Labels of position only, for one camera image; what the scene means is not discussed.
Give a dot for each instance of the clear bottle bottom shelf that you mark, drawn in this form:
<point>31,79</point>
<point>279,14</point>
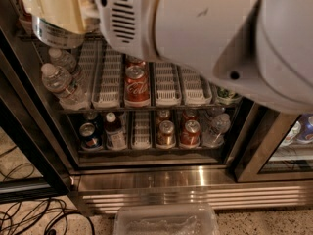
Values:
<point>214,136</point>

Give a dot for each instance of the rear red can bottom shelf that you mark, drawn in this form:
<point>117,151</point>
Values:
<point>189,114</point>

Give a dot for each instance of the clear plastic bin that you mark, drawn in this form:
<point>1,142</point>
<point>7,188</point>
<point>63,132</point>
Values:
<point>176,219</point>

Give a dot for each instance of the rear water bottle middle shelf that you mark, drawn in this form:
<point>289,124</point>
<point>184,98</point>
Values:
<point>63,58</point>

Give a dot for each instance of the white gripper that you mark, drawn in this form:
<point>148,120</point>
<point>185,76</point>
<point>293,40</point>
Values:
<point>125,15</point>

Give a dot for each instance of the front bronze can bottom shelf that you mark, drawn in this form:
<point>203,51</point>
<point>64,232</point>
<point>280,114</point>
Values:
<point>165,135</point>

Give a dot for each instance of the front water bottle middle shelf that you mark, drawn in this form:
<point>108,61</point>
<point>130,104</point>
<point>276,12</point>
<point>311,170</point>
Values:
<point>63,85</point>

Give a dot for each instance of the rear bronze can bottom shelf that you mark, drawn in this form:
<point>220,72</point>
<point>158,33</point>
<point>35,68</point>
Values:
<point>162,115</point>

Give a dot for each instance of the red can shelf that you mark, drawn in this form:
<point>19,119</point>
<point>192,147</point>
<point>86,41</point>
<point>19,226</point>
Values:
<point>190,134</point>
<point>189,114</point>

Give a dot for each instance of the rear Coca-Cola can middle shelf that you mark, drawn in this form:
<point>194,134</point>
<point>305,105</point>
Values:
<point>135,62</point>

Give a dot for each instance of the right glass fridge door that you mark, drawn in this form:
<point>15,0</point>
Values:
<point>281,148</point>

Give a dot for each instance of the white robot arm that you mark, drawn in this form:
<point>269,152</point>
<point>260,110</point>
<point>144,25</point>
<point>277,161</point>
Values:
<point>261,49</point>

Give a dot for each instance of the water bottle shelf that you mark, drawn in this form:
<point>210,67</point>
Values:
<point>63,58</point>
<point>63,85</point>

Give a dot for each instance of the stainless steel fridge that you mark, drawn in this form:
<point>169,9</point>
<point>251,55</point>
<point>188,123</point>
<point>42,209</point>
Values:
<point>145,173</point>

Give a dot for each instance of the front Coca-Cola can middle shelf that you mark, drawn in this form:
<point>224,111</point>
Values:
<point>136,86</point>

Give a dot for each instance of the blue Pepsi can bottom shelf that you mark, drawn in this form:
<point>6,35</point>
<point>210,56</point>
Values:
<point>90,137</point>

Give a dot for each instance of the front red can bottom shelf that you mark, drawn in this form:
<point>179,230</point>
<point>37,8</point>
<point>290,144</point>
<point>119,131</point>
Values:
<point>190,134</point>

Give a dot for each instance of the bronze can shelf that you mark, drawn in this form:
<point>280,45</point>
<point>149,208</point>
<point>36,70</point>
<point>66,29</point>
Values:
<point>162,115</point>
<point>165,135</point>

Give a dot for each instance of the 7up can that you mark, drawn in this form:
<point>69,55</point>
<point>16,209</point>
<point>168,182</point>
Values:
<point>54,36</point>

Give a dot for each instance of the coca-cola can shelf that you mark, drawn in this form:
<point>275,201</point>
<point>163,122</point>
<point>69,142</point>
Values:
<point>136,86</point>
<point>135,62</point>

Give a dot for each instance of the front green can middle shelf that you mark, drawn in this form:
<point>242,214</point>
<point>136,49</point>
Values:
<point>227,94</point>

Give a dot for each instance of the brown drink bottle white cap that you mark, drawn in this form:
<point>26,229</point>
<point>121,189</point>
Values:
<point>114,131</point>

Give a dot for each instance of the left open fridge door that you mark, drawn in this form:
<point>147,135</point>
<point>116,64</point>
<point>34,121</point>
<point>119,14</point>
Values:
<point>23,123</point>

